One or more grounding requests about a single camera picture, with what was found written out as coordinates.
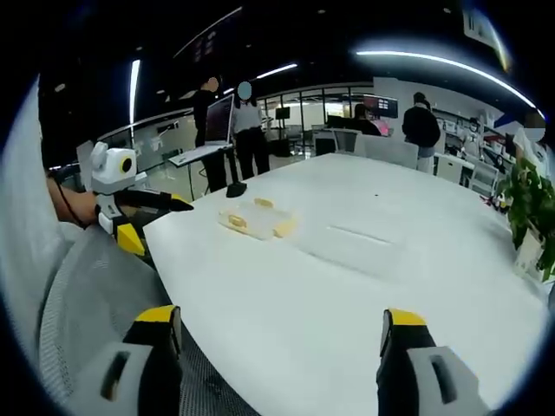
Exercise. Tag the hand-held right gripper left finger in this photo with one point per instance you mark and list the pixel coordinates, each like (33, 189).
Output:
(143, 372)

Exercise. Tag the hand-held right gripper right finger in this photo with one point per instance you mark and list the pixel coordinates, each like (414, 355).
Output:
(407, 372)

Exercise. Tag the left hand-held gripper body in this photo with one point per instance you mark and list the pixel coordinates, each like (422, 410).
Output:
(108, 173)

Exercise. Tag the clear plastic food container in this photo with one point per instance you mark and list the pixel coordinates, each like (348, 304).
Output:
(258, 219)

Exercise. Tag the white standing desk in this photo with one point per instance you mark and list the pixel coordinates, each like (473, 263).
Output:
(197, 156)

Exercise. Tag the grey mesh office chair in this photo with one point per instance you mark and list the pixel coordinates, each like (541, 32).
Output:
(99, 294)

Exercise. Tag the small black object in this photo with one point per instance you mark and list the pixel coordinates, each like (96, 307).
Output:
(236, 190)

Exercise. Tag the long ceiling light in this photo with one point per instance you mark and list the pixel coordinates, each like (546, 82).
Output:
(135, 91)
(276, 71)
(442, 65)

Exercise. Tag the person's grey clothing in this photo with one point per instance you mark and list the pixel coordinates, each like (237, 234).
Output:
(24, 195)

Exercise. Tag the open laptop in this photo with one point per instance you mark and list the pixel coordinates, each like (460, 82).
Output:
(218, 121)

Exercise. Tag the small black monitor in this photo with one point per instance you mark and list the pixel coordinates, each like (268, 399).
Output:
(282, 113)

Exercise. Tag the white office chair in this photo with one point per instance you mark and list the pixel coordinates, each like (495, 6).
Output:
(485, 177)
(346, 141)

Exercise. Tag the green potted plant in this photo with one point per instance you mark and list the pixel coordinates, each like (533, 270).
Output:
(526, 208)

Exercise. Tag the wall screen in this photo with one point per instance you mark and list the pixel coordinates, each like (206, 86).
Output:
(381, 107)

